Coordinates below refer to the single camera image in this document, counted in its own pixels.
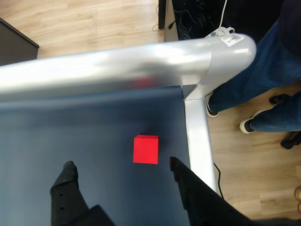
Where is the red cube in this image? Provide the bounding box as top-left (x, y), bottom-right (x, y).
top-left (133, 135), bottom-right (159, 165)

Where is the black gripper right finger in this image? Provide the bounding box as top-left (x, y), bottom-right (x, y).
top-left (169, 156), bottom-right (259, 226)

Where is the black cable with plug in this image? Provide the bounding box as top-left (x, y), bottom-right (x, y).
top-left (151, 20), bottom-right (176, 33)

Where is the white cable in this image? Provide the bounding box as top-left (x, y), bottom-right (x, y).
top-left (216, 0), bottom-right (229, 31)

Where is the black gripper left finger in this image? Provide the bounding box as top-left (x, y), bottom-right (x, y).
top-left (50, 161), bottom-right (116, 226)

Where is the silver metal table frame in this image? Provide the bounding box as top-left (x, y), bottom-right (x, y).
top-left (0, 32), bottom-right (257, 194)

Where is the dark cabinet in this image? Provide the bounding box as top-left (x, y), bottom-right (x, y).
top-left (0, 17), bottom-right (40, 68)

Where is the person's leg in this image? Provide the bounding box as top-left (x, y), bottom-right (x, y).
top-left (206, 21), bottom-right (301, 118)
top-left (239, 94), bottom-right (301, 134)

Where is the black floor cable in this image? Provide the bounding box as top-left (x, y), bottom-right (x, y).
top-left (213, 162), bottom-right (224, 199)

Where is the black desk panel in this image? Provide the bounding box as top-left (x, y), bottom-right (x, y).
top-left (158, 0), bottom-right (166, 30)

